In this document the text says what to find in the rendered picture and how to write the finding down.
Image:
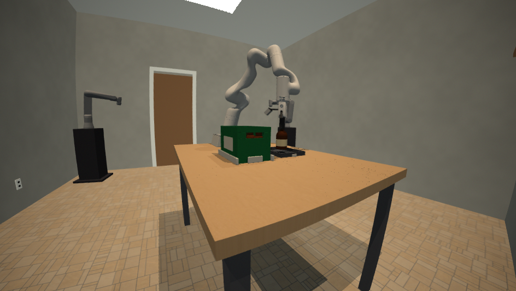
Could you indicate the green crate with dividers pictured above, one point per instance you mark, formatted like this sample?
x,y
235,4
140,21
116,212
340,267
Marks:
x,y
234,142

